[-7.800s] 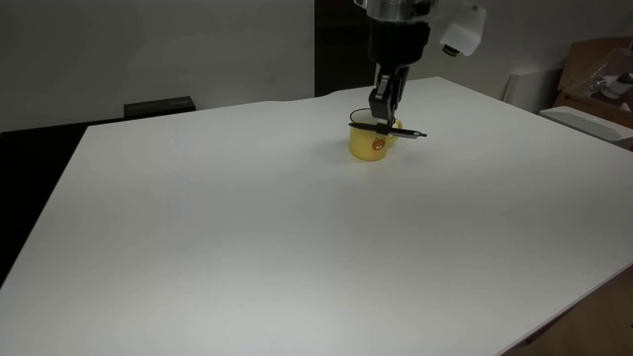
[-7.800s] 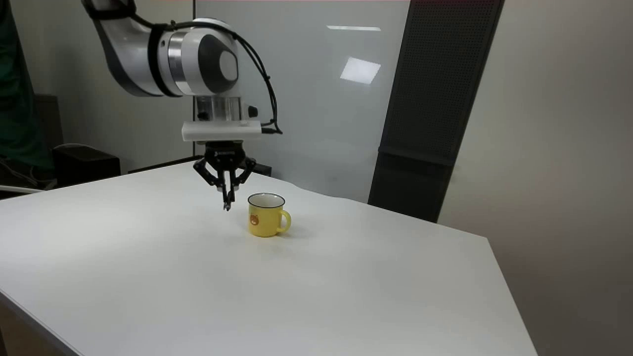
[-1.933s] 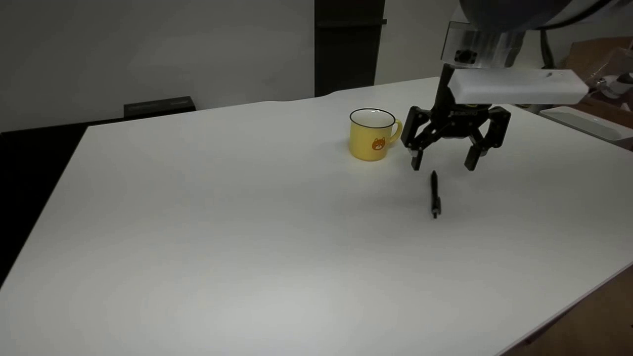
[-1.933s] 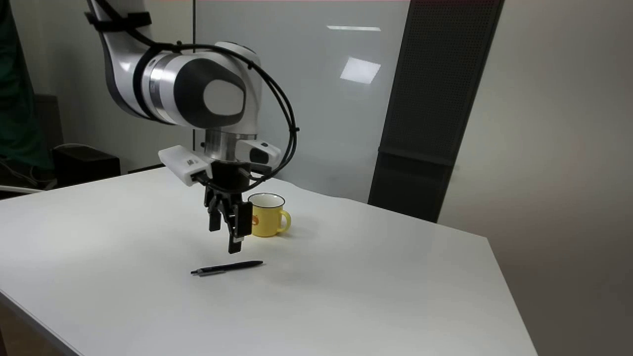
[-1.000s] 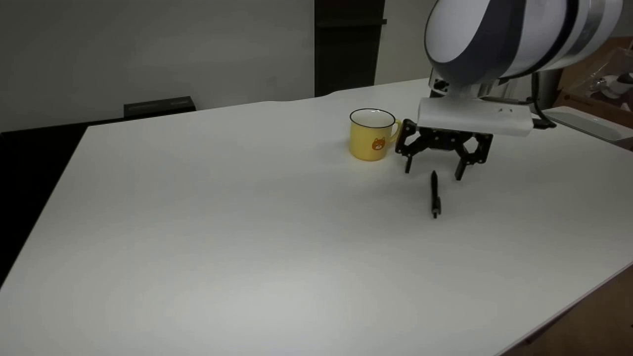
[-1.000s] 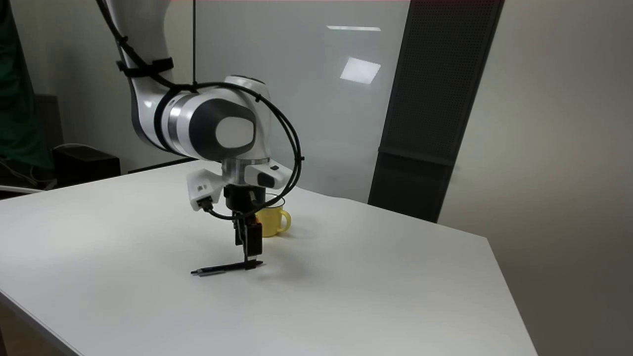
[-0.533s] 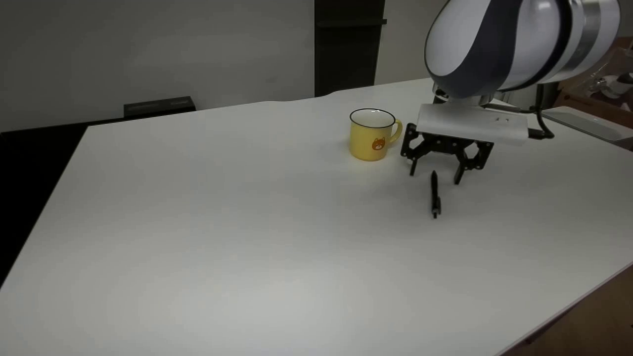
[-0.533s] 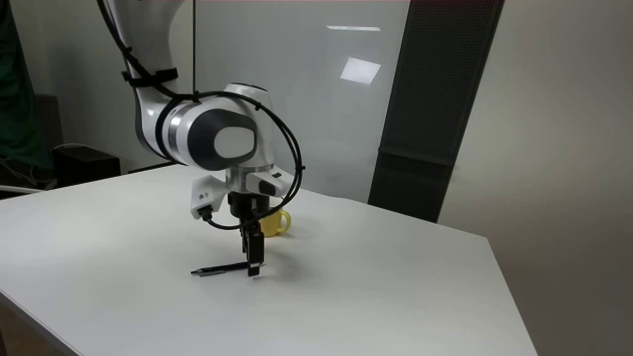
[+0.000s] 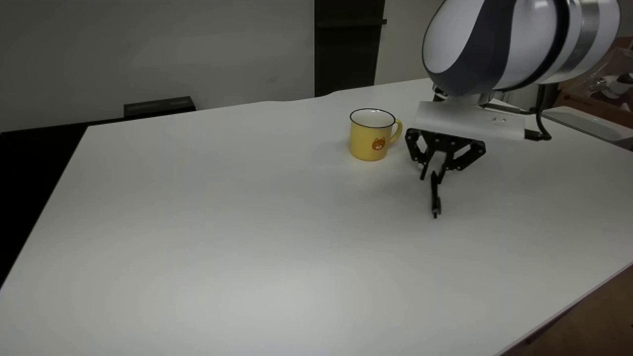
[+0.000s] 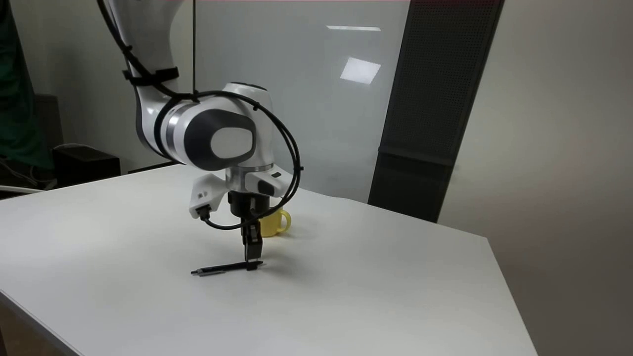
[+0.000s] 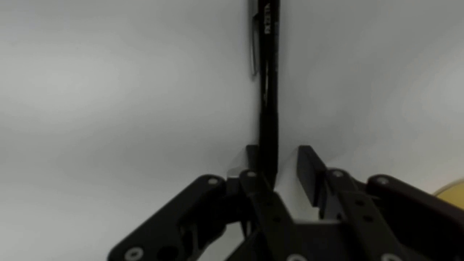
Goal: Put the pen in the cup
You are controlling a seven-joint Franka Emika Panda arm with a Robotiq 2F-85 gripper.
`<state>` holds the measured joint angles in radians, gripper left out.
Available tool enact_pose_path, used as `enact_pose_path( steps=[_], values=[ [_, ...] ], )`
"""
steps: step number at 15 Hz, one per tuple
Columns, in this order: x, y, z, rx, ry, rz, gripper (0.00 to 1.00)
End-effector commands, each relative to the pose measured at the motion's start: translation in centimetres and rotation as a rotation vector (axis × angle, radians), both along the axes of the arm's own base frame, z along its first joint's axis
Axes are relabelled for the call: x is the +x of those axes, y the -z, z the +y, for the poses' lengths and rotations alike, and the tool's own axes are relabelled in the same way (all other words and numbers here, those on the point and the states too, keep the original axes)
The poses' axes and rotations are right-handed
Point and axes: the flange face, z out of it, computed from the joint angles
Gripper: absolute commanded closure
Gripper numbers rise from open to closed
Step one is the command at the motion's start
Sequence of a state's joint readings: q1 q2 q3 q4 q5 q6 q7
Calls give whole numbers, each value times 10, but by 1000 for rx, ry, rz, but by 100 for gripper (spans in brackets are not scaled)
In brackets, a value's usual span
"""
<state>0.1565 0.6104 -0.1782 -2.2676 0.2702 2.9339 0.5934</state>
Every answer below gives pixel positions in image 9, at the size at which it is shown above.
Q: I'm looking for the black ballpoint pen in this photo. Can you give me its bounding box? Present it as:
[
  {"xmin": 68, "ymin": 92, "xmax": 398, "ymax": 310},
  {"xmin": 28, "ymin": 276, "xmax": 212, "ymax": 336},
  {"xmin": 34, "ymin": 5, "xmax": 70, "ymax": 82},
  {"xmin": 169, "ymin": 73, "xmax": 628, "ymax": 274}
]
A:
[{"xmin": 430, "ymin": 166, "xmax": 444, "ymax": 219}]

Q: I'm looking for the yellow enamel mug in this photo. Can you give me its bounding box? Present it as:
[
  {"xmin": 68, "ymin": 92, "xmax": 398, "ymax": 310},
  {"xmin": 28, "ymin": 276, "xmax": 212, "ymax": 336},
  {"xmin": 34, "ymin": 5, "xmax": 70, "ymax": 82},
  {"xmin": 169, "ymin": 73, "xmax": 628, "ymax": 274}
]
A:
[{"xmin": 349, "ymin": 106, "xmax": 406, "ymax": 164}]

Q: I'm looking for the flat white tray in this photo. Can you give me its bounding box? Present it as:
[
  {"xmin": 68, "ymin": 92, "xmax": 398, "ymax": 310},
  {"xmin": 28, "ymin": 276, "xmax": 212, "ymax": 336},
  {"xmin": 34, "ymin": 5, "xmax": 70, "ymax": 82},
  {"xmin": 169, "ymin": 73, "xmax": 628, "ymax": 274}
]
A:
[{"xmin": 545, "ymin": 104, "xmax": 633, "ymax": 150}]

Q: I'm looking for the brown cardboard box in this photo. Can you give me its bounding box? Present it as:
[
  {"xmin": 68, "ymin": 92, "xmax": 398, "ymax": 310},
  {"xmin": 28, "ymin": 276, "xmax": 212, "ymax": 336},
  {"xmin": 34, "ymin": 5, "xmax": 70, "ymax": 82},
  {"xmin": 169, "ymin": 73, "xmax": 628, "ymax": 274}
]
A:
[{"xmin": 560, "ymin": 37, "xmax": 633, "ymax": 128}]

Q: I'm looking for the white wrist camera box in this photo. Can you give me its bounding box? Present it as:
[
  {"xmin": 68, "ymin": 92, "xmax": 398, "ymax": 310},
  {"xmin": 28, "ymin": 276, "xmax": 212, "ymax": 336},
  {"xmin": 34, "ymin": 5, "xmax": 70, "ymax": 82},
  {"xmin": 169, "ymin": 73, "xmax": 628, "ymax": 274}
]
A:
[{"xmin": 412, "ymin": 96, "xmax": 537, "ymax": 144}]

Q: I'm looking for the black camera cable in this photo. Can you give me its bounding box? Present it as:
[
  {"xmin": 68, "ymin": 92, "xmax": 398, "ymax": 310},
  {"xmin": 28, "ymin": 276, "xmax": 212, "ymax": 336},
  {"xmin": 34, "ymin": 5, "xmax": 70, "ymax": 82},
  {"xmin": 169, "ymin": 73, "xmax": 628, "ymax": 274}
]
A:
[{"xmin": 487, "ymin": 84, "xmax": 554, "ymax": 142}]

